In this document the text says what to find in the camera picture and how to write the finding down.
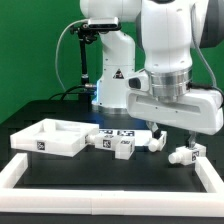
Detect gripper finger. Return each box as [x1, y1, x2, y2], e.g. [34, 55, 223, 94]
[147, 121, 160, 139]
[188, 131, 197, 149]

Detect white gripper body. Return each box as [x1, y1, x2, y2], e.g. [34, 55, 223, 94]
[126, 70, 224, 135]

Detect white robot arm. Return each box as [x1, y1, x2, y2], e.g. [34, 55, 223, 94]
[80, 0, 224, 135]

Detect white tag sheet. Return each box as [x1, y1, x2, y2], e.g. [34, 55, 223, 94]
[100, 129, 152, 146]

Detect white U-shaped fence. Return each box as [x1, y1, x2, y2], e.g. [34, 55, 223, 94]
[0, 153, 224, 217]

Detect black cables at base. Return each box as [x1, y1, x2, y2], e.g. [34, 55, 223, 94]
[49, 85, 98, 102]

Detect grey camera on stand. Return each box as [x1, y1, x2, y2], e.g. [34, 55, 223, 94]
[83, 17, 121, 33]

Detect black camera stand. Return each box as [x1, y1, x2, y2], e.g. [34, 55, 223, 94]
[69, 25, 100, 101]

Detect white camera cable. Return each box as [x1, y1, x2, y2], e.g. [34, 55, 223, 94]
[55, 18, 90, 93]

